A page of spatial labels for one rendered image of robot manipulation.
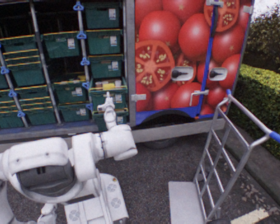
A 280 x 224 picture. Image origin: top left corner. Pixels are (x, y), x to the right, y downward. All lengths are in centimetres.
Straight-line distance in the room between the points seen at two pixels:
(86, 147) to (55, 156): 12
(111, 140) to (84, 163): 10
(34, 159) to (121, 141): 24
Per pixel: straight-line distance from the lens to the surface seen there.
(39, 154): 36
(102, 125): 175
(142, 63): 162
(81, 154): 43
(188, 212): 189
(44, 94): 199
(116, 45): 173
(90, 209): 137
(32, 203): 223
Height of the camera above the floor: 166
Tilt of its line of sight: 29 degrees down
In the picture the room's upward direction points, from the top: straight up
